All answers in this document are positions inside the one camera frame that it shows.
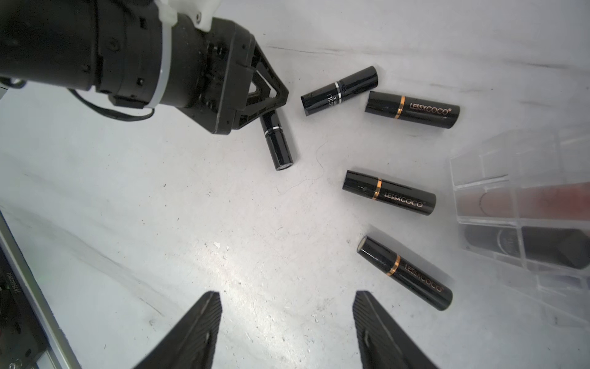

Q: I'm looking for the black lipstick silver band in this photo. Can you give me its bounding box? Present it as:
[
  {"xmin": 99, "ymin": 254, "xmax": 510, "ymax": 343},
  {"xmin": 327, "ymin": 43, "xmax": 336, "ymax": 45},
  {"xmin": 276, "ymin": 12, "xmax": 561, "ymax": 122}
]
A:
[{"xmin": 301, "ymin": 66, "xmax": 379, "ymax": 116}]

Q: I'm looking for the black lipstick gold band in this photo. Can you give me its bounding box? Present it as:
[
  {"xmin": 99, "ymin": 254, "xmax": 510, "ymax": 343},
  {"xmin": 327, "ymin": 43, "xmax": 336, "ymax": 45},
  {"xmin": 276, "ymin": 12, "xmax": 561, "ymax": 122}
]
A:
[{"xmin": 365, "ymin": 92, "xmax": 460, "ymax": 129}]

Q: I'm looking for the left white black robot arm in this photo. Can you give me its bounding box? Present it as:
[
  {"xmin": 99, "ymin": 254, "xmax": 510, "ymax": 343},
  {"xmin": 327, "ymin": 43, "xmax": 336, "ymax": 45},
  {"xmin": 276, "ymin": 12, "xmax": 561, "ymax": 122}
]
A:
[{"xmin": 1, "ymin": 1, "xmax": 288, "ymax": 135}]

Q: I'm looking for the black silver-band lipstick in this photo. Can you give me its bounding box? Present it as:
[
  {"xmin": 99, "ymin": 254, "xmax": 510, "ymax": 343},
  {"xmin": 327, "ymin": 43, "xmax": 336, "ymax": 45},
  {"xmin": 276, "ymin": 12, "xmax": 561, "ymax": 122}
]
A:
[
  {"xmin": 464, "ymin": 225, "xmax": 589, "ymax": 270},
  {"xmin": 261, "ymin": 111, "xmax": 293, "ymax": 171}
]

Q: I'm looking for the aluminium mounting rail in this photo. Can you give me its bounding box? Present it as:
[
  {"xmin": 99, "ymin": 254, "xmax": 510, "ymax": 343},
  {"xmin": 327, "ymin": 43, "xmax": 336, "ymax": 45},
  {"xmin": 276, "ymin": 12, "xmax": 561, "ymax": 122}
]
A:
[{"xmin": 1, "ymin": 217, "xmax": 81, "ymax": 368}]

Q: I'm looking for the pink translucent lipstick tube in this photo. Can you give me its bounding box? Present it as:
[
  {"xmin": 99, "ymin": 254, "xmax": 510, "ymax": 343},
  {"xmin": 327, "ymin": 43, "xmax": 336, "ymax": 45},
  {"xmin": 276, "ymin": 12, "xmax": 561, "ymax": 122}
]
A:
[{"xmin": 456, "ymin": 182, "xmax": 589, "ymax": 221}]

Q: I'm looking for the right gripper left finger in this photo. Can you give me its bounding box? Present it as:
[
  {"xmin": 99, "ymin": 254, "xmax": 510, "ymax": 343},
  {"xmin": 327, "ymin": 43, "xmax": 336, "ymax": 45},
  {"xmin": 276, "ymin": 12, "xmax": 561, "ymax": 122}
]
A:
[{"xmin": 136, "ymin": 292, "xmax": 222, "ymax": 369}]

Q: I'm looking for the black gold-band lipstick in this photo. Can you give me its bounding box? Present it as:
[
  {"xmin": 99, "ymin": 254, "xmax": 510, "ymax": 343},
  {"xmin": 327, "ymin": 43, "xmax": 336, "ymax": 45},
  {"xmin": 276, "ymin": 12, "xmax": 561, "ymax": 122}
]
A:
[
  {"xmin": 356, "ymin": 236, "xmax": 453, "ymax": 311},
  {"xmin": 343, "ymin": 170, "xmax": 436, "ymax": 215}
]

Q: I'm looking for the clear acrylic lipstick organizer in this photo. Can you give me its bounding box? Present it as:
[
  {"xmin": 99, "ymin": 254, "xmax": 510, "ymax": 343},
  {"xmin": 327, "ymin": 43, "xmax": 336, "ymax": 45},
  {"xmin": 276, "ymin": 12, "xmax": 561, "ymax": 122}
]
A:
[{"xmin": 450, "ymin": 125, "xmax": 589, "ymax": 328}]

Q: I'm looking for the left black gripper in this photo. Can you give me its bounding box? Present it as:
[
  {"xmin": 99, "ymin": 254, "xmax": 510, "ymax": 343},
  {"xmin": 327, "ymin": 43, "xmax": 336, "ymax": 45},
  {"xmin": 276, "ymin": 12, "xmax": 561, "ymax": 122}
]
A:
[{"xmin": 175, "ymin": 15, "xmax": 289, "ymax": 135}]

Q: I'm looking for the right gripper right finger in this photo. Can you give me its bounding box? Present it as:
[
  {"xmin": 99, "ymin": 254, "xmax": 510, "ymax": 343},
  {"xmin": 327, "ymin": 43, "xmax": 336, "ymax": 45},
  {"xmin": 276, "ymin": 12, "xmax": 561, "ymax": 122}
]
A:
[{"xmin": 353, "ymin": 291, "xmax": 437, "ymax": 369}]

